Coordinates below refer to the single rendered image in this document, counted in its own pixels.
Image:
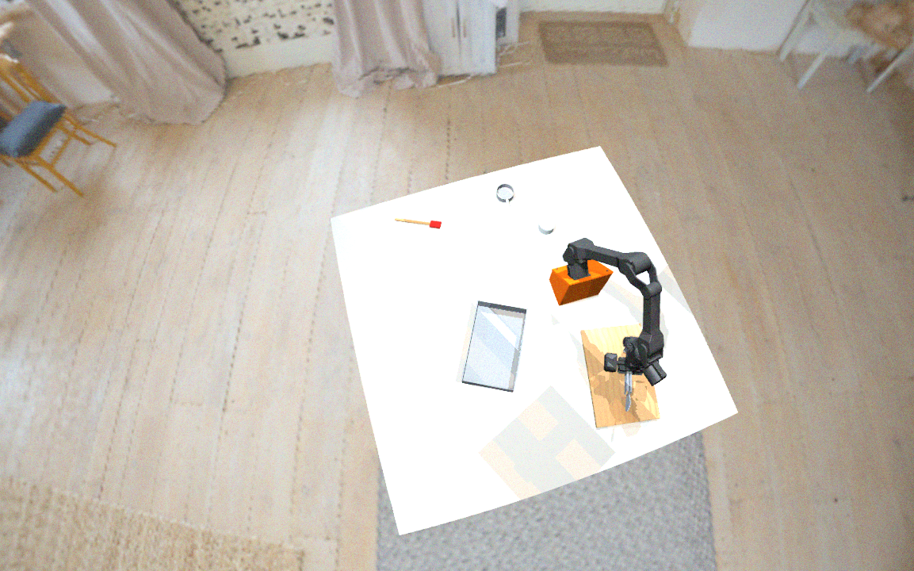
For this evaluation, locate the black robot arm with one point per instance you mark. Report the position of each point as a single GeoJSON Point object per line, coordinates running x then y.
{"type": "Point", "coordinates": [648, 348]}

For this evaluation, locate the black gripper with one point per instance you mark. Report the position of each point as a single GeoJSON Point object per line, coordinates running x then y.
{"type": "Point", "coordinates": [611, 361]}

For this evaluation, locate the small grey cylinder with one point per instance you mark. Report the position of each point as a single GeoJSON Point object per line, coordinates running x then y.
{"type": "Point", "coordinates": [546, 225]}

